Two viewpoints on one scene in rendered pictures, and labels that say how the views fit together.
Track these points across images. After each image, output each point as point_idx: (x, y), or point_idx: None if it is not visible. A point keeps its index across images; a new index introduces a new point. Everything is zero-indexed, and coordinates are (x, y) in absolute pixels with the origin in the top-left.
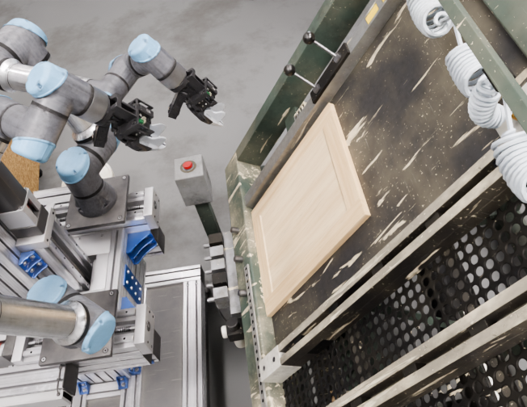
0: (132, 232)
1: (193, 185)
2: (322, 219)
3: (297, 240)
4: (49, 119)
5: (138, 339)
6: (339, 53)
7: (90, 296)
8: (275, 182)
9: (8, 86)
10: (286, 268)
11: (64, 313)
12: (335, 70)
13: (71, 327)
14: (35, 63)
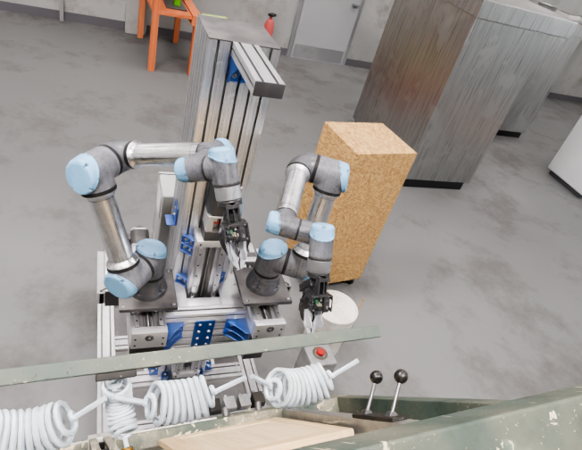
0: (246, 321)
1: (304, 363)
2: (220, 446)
3: (216, 439)
4: (197, 166)
5: (135, 330)
6: (394, 414)
7: (171, 291)
8: (294, 420)
9: (286, 174)
10: (194, 440)
11: (120, 251)
12: (377, 417)
13: (112, 260)
14: (320, 187)
